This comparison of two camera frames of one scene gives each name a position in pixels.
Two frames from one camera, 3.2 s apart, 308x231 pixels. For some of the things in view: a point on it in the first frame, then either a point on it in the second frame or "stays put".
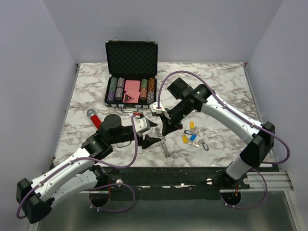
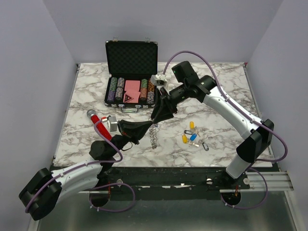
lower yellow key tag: [185, 139] stays put
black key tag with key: [205, 146] stays put
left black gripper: [147, 142] -> [135, 130]
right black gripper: [170, 125] -> [167, 107]
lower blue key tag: [193, 137] stays put
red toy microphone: [92, 113] stays put
